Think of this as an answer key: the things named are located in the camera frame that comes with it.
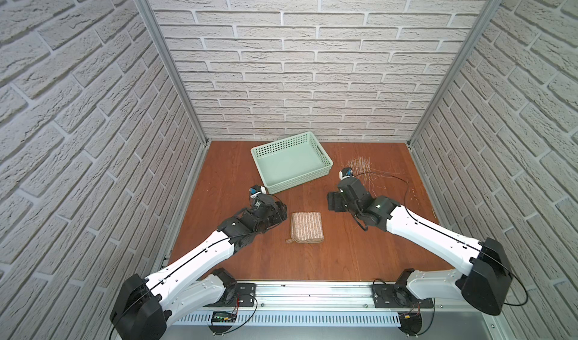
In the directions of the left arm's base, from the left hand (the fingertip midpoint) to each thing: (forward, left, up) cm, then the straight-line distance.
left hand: (280, 203), depth 80 cm
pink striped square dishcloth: (-4, -10, -12) cm, 16 cm away
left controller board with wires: (-34, +18, -17) cm, 42 cm away
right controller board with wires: (-35, -42, -13) cm, 56 cm away
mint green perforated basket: (+32, -2, -15) cm, 35 cm away
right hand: (+2, -19, +2) cm, 19 cm away
